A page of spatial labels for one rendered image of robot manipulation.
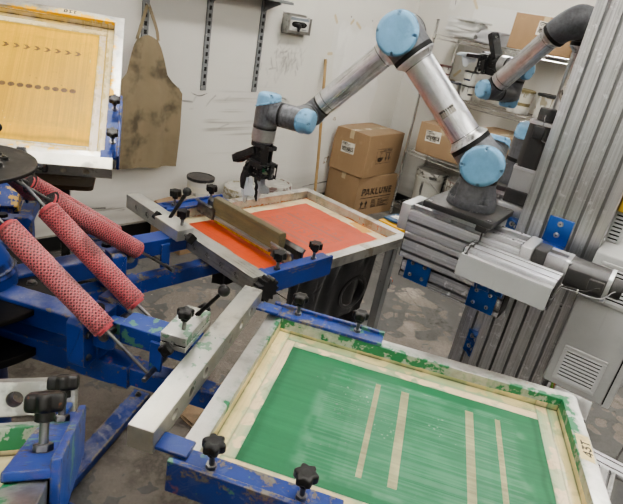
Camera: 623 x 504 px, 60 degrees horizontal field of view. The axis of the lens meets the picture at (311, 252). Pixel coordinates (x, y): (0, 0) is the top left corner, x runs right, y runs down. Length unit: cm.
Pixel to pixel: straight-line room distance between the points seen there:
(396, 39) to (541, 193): 68
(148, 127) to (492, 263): 278
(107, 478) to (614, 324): 185
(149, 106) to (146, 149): 29
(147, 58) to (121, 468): 249
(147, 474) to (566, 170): 185
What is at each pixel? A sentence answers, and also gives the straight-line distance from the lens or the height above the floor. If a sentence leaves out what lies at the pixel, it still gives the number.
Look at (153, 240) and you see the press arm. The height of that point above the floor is 104.
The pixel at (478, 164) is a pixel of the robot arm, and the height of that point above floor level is 143.
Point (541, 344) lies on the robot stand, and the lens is 198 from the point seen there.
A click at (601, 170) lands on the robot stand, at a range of 180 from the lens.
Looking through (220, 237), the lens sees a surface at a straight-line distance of 191.
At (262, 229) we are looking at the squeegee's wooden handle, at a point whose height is 104.
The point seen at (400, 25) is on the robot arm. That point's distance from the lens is 154.
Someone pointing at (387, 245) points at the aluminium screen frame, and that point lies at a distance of 204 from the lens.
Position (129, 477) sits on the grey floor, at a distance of 234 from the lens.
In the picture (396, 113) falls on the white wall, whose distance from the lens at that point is 590.
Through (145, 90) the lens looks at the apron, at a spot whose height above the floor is 106.
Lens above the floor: 173
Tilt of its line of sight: 24 degrees down
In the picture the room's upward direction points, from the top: 11 degrees clockwise
